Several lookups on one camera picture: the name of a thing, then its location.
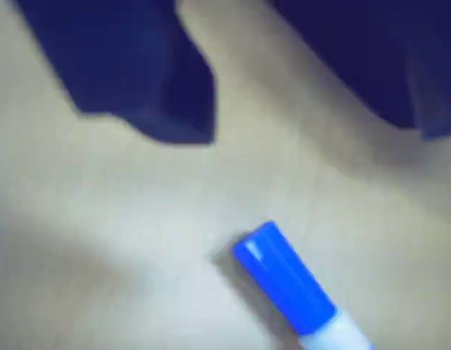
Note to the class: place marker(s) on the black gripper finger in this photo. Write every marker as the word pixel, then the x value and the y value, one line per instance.
pixel 138 65
pixel 386 54

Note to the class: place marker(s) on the blue capped white pen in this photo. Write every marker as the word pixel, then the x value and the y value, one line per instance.
pixel 284 280

